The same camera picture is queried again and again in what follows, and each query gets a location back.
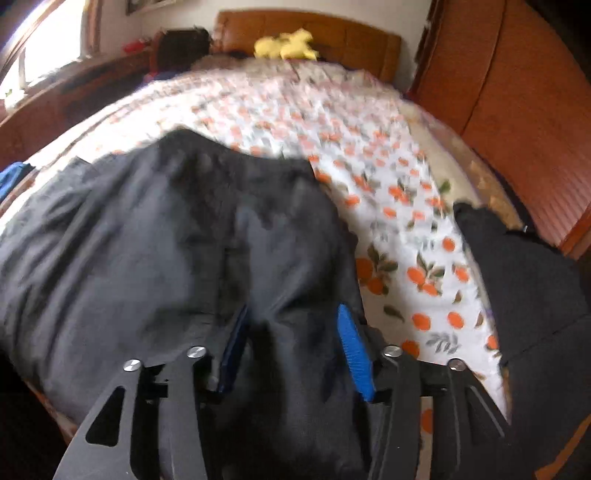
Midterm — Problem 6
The dark chair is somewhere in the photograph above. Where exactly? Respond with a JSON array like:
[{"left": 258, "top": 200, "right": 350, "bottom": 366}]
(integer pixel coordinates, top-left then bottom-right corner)
[{"left": 154, "top": 28, "right": 214, "bottom": 75}]

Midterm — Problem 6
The blue cloth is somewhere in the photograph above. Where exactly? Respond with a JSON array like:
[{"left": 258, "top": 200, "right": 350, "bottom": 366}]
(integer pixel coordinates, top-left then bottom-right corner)
[{"left": 0, "top": 161, "right": 34, "bottom": 201}]

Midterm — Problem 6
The yellow plush toy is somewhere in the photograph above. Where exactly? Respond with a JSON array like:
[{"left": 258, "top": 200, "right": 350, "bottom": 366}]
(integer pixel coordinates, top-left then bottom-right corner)
[{"left": 254, "top": 28, "right": 321, "bottom": 61}]

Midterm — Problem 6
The window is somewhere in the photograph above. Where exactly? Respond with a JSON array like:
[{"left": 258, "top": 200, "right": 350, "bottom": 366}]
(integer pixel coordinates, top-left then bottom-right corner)
[{"left": 0, "top": 0, "right": 101, "bottom": 109}]

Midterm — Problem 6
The wooden wardrobe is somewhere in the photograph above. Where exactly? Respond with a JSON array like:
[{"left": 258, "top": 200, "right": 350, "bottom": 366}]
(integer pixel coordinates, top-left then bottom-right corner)
[{"left": 409, "top": 0, "right": 591, "bottom": 260}]

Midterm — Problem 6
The white wall shelf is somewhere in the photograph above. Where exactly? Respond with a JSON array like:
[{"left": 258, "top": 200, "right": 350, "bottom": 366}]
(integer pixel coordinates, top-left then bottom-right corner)
[{"left": 126, "top": 0, "right": 177, "bottom": 16}]

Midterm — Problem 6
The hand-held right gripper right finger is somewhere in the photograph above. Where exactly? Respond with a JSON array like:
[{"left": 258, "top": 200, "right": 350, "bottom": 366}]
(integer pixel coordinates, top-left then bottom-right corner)
[{"left": 337, "top": 303, "right": 533, "bottom": 480}]

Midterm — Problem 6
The black cloth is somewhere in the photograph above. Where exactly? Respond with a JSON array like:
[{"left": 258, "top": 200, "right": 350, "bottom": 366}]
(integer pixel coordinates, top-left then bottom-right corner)
[{"left": 452, "top": 200, "right": 591, "bottom": 480}]

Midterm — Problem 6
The orange print bed sheet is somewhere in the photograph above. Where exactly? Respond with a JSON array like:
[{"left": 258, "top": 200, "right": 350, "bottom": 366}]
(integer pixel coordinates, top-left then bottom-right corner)
[{"left": 0, "top": 59, "right": 515, "bottom": 437}]

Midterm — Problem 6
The wooden bed headboard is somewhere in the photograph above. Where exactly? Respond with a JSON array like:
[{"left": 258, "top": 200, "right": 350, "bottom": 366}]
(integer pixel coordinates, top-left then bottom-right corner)
[{"left": 215, "top": 10, "right": 402, "bottom": 83}]

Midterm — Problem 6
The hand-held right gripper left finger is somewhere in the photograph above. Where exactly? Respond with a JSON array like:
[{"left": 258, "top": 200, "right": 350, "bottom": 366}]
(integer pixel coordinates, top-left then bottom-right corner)
[{"left": 53, "top": 305, "right": 253, "bottom": 480}]

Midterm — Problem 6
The wooden desk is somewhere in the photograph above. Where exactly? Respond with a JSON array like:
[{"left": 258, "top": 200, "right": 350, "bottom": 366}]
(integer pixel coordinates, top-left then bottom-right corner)
[{"left": 0, "top": 46, "right": 158, "bottom": 169}]

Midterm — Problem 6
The black jacket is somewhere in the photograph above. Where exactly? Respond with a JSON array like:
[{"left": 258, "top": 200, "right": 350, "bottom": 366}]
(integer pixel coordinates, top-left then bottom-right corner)
[{"left": 0, "top": 128, "right": 384, "bottom": 480}]

